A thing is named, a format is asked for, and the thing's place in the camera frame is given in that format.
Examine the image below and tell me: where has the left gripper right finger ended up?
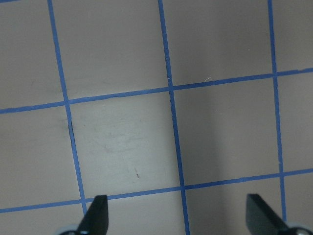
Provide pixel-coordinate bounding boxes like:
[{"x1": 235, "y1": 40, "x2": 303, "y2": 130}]
[{"x1": 246, "y1": 194, "x2": 289, "y2": 235}]

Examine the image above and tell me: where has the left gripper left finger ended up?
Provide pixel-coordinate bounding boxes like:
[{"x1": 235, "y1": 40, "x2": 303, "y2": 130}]
[{"x1": 77, "y1": 195, "x2": 109, "y2": 235}]

